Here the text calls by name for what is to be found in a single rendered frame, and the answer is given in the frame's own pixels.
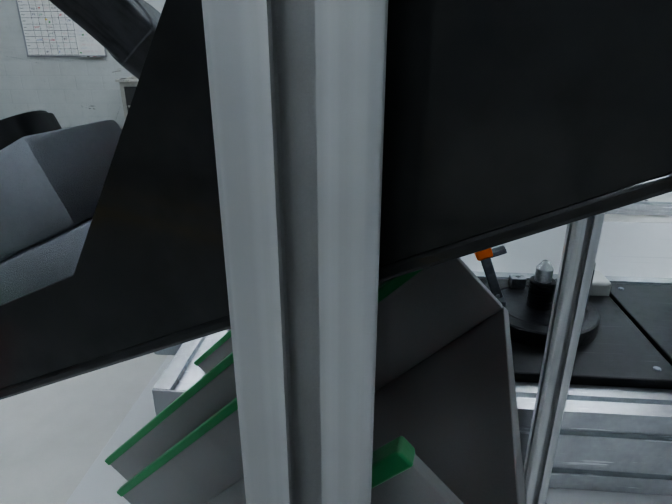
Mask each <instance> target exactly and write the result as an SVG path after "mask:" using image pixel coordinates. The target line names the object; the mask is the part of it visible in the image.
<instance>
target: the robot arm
mask: <svg viewBox="0 0 672 504"><path fill-rule="evenodd" d="M49 1H50V2H51V3H52V4H54V5H55V6H56V7H57V8H58V9H60V10H61V11H62V12H63V13H64V14H66V15H67V16H68V17H69V18H70V19H72V20H73V21H74V22H75V23H77V24H78V25H79V26H80V27H81V28H82V29H84V30H85V31H86V32H87V33H88V34H90V35H91V36H92V37H93V38H94V39H95V40H96V41H98V42H99V43H100V44H101V45H102V46H103V47H104V48H105V49H107V51H108V52H109V53H110V55H111V56H112V57H113V58H114V59H115V60H116V61H117V62H118V63H119V64H120V65H121V66H122V67H124V68H125V69H126V70H127V71H129V72H130V73H131V74H132V75H133V76H135V77H136V78H137V79H138V80H139V78H140V75H141V72H142V69H143V66H144V63H145V60H146V57H147V54H148V51H149V48H150V45H151V42H152V40H153V37H154V34H155V31H156V28H157V25H158V22H159V19H160V16H161V13H160V12H159V11H158V10H156V9H155V8H154V7H153V6H152V5H150V4H149V3H147V2H146V1H144V0H49Z"/></svg>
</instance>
